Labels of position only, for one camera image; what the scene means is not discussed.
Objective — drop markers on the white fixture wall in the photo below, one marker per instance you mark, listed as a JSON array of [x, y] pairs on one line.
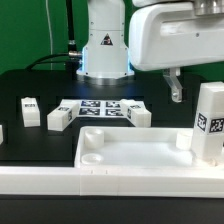
[[166, 182]]

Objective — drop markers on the fiducial marker sheet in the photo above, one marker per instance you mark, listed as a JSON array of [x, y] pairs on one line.
[[100, 108]]

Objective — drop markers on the black vertical pole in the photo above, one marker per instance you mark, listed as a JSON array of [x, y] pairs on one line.
[[71, 37]]

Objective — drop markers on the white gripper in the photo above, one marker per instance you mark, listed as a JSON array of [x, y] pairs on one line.
[[171, 35]]

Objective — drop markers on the white desk tabletop tray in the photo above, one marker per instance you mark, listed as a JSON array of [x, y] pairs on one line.
[[134, 147]]

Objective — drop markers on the white block left edge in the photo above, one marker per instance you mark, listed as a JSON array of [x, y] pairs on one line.
[[1, 135]]

